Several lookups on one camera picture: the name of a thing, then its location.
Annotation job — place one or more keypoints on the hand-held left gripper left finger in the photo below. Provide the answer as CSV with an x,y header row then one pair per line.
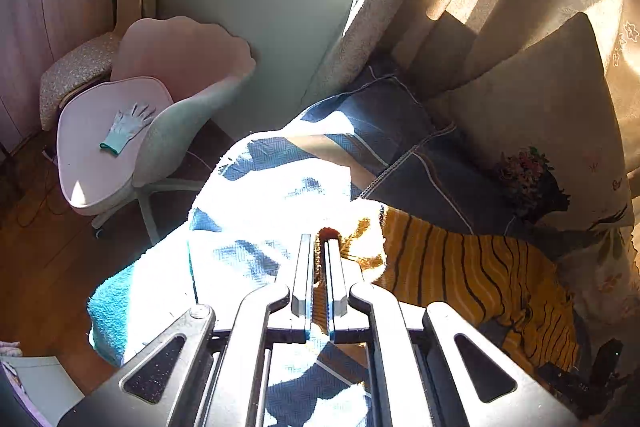
x,y
303,289

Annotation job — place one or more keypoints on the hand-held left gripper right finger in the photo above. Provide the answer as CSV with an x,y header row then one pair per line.
x,y
332,292

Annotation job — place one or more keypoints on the orange black-striped small garment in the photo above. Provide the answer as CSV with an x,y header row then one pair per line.
x,y
450,267

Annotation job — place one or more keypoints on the blue patterned blanket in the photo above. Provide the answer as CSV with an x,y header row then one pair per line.
x,y
280,187

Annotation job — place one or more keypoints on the floral printed cloth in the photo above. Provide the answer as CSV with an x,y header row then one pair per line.
x,y
590,227

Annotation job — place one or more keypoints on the teal towel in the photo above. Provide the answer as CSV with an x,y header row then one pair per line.
x,y
111,307

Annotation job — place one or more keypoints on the teal work glove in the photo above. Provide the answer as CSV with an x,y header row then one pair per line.
x,y
125,129

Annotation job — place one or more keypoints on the grey pillow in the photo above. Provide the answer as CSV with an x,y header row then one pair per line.
x,y
540,107

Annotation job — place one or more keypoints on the pink swivel chair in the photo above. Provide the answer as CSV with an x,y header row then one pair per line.
x,y
165,52

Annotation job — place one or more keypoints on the white box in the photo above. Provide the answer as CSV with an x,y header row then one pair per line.
x,y
40,382

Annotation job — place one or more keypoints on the speckled cushioned stool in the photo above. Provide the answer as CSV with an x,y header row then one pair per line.
x,y
70,67

